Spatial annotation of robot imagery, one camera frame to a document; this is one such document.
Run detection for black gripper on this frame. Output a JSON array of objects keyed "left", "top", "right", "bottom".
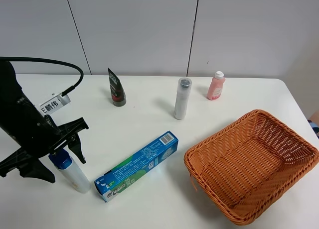
[{"left": 0, "top": 95, "right": 88, "bottom": 183}]

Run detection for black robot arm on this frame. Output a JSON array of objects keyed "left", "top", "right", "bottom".
[{"left": 0, "top": 57, "right": 89, "bottom": 183}]

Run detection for blue toothpaste box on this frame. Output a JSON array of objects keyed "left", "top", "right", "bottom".
[{"left": 94, "top": 131, "right": 178, "bottom": 203}]

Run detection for orange wicker basket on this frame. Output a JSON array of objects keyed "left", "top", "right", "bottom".
[{"left": 184, "top": 110, "right": 319, "bottom": 226}]

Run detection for colourful object at table edge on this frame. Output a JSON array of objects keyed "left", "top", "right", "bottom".
[{"left": 308, "top": 111, "right": 319, "bottom": 138}]

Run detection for white bottle blue cap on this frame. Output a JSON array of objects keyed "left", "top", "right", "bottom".
[{"left": 48, "top": 149, "right": 91, "bottom": 194}]

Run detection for dark green tube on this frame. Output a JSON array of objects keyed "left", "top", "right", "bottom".
[{"left": 108, "top": 68, "right": 126, "bottom": 107}]

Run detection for white bottle clear cap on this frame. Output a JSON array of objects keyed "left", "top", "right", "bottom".
[{"left": 174, "top": 77, "right": 192, "bottom": 120}]

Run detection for pink bottle white cap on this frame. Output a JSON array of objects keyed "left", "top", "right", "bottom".
[{"left": 207, "top": 71, "right": 225, "bottom": 100}]

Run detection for silver camera with name label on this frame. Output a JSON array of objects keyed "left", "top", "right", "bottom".
[{"left": 35, "top": 93, "right": 71, "bottom": 115}]

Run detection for black cable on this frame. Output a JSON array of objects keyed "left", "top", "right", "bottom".
[{"left": 0, "top": 56, "right": 84, "bottom": 96}]

